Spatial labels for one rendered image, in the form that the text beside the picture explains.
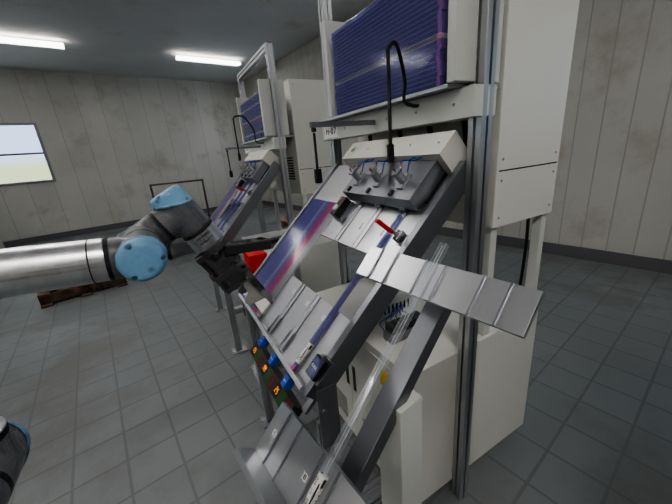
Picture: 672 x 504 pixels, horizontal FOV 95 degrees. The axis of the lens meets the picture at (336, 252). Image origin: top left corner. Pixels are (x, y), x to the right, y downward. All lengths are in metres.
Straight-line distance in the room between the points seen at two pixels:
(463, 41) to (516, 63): 0.23
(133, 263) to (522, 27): 1.05
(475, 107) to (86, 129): 8.40
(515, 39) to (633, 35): 2.94
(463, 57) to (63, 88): 8.48
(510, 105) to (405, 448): 0.87
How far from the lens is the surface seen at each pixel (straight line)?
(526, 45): 1.10
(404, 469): 0.71
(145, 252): 0.60
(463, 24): 0.89
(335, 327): 0.82
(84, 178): 8.76
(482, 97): 0.88
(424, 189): 0.85
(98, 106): 8.88
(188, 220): 0.75
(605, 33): 4.02
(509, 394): 1.51
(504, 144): 1.03
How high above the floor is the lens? 1.26
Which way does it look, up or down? 18 degrees down
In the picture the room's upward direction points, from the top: 5 degrees counter-clockwise
